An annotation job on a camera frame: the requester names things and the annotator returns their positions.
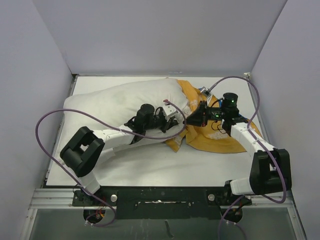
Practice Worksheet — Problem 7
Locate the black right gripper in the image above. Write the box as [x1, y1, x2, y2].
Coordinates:
[182, 100, 226, 128]

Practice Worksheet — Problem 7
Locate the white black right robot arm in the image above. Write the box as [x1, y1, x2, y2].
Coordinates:
[185, 92, 292, 205]

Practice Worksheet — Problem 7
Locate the blue yellow Mickey pillowcase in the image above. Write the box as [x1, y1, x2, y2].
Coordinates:
[163, 79, 263, 154]

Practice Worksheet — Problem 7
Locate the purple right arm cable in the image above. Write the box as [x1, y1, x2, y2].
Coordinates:
[208, 75, 288, 240]

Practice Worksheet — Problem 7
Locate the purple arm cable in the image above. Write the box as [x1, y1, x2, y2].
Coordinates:
[35, 99, 188, 228]
[208, 75, 288, 240]

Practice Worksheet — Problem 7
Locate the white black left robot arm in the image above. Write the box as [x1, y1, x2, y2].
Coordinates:
[60, 103, 179, 206]

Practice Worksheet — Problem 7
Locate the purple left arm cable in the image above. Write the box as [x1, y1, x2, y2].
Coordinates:
[35, 99, 188, 228]

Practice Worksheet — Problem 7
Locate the white pillow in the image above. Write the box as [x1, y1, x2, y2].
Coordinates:
[56, 78, 191, 154]

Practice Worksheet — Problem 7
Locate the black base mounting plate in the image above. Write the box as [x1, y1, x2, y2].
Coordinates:
[72, 186, 252, 223]

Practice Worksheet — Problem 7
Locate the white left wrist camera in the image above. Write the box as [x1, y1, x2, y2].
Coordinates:
[161, 100, 178, 122]

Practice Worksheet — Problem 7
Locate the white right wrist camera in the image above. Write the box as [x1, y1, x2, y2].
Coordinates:
[199, 86, 212, 102]

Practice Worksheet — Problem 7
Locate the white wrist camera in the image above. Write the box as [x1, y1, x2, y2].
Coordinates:
[199, 86, 212, 102]
[161, 100, 178, 122]

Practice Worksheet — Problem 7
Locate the aluminium frame rail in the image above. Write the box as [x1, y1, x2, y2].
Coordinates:
[20, 188, 307, 240]

